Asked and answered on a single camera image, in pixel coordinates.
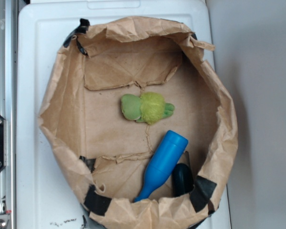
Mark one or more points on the blue plastic bottle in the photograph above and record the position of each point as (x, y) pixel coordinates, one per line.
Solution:
(162, 163)

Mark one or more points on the brown paper lined bin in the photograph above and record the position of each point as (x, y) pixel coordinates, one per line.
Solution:
(103, 156)

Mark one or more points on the white plastic tote lid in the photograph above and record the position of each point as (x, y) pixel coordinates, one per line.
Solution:
(44, 199)

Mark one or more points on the green plush frog toy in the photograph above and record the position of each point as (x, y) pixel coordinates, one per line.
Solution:
(148, 108)

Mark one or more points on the dark teal scraper tool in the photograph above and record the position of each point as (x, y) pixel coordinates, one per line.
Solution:
(183, 181)

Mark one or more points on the aluminium frame rail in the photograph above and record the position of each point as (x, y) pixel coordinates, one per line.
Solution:
(8, 71)

